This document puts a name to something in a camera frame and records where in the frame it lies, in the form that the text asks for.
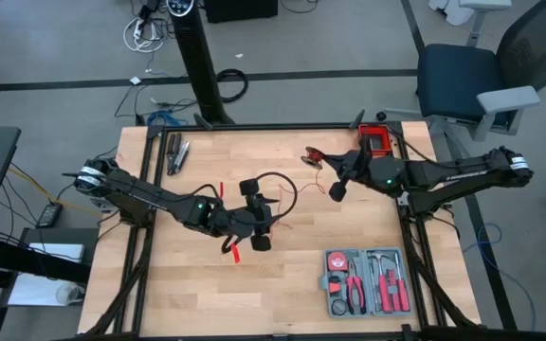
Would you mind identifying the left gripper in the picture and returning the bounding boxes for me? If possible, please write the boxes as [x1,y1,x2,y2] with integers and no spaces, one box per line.
[204,178,282,253]

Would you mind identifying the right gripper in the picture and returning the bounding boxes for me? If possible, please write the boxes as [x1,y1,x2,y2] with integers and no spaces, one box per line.
[322,138,406,203]

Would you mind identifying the black wire spool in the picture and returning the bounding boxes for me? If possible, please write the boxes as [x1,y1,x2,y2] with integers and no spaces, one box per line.
[300,146,324,171]

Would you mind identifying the red plastic bin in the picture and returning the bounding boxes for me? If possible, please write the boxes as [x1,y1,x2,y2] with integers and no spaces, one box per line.
[356,123,393,157]

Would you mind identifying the red tape measure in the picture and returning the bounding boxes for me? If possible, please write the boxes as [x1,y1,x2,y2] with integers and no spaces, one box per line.
[327,251,349,272]

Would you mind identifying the silver black pliers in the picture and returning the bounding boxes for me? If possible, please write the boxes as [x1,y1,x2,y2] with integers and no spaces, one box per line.
[176,139,191,172]

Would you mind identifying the grey tool kit case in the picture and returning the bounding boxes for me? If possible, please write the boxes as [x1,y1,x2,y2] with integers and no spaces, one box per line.
[318,246,414,318]

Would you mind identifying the blue grey office chair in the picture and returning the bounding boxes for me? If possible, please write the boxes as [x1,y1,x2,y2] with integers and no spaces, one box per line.
[377,0,546,143]

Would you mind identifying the black tower fan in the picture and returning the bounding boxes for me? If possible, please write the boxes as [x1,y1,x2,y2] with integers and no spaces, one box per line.
[166,0,236,127]

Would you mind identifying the black floor box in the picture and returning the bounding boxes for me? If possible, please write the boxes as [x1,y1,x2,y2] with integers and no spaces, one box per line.
[204,0,280,25]

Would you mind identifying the white floor object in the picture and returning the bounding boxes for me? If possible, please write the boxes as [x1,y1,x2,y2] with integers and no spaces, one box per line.
[428,0,474,26]

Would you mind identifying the clear plastic cup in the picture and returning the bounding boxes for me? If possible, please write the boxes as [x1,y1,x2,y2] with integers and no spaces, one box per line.
[55,282,86,306]

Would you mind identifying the black power adapter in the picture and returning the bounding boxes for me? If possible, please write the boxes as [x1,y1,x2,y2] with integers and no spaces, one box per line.
[35,202,64,229]

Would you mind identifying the white power strip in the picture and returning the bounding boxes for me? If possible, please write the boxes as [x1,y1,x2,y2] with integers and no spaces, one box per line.
[122,13,168,54]

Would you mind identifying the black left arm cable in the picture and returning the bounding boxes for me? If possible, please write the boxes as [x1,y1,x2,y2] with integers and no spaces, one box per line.
[252,170,299,224]

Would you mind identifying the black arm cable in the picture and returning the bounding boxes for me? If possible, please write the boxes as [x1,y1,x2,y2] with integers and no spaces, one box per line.
[386,130,464,167]
[252,170,299,224]

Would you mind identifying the black table frame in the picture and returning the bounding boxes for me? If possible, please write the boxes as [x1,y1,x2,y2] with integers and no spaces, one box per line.
[54,109,546,341]

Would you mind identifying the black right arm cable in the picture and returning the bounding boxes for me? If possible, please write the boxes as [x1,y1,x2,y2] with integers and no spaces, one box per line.
[386,130,464,167]

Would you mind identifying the black wire stripper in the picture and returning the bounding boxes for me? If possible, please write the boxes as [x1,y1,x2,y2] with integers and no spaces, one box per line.
[166,132,183,177]

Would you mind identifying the red-handled pliers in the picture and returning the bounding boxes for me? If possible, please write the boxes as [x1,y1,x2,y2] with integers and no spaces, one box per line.
[346,258,368,315]

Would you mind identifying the black coiled floor cable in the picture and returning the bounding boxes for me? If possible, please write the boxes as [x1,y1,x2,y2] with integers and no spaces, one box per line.
[215,68,249,104]

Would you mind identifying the red-handled claw hammer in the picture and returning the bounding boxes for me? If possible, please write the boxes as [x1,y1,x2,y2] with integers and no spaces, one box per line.
[367,253,393,314]

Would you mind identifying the blue coiled floor cable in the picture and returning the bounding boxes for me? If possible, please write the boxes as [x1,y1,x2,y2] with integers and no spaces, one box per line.
[147,109,189,128]

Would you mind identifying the red-handled screwdriver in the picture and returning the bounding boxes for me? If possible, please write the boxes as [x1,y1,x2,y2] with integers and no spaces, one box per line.
[393,252,410,313]

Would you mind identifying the thin blue floor cable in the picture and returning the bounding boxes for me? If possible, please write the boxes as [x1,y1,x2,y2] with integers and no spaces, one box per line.
[462,222,538,332]

